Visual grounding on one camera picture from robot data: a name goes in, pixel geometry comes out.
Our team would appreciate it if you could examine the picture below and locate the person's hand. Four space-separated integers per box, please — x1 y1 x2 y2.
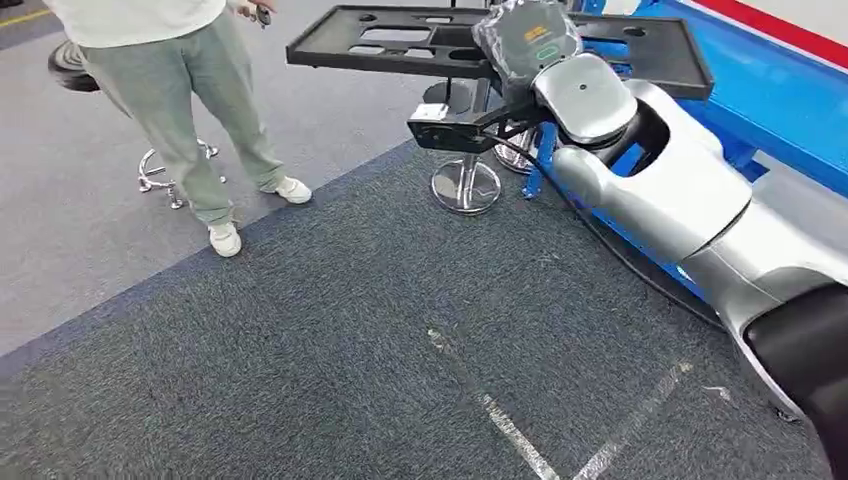
227 0 278 21

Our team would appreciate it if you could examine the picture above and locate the black plastic tray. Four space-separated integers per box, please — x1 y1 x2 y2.
286 5 715 102

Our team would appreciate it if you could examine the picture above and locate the person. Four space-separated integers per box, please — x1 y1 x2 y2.
42 0 313 259

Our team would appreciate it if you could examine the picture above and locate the black seat chrome stool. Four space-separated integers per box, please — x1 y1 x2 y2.
47 39 228 211

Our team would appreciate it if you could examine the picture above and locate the blue metal rack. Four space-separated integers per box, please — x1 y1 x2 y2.
521 0 848 306

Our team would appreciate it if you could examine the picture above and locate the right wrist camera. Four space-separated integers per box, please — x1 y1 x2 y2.
407 102 554 155

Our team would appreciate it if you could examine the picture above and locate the chrome pedestal stool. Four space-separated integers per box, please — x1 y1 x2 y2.
422 78 503 215
493 129 539 176

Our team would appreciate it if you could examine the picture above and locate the black cable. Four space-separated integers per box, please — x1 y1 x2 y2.
486 132 728 331

